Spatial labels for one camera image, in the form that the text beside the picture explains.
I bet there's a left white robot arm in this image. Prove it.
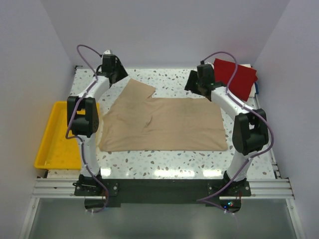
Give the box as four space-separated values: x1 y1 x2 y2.
66 50 128 178

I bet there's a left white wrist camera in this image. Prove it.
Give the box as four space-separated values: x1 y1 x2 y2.
103 49 113 55

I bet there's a beige t shirt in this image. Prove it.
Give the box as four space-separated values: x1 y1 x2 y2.
98 79 228 152

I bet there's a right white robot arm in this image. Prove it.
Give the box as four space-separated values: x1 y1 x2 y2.
184 61 269 196

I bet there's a red t shirt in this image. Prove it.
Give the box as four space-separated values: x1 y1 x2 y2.
213 58 258 101

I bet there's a yellow plastic tray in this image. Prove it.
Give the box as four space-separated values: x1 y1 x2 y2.
34 101 100 170

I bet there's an aluminium frame rail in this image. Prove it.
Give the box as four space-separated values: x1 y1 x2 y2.
20 174 305 239

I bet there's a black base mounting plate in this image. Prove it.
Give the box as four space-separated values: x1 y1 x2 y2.
73 175 251 212

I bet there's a blue folded t shirt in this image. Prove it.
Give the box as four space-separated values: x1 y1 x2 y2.
255 82 259 95

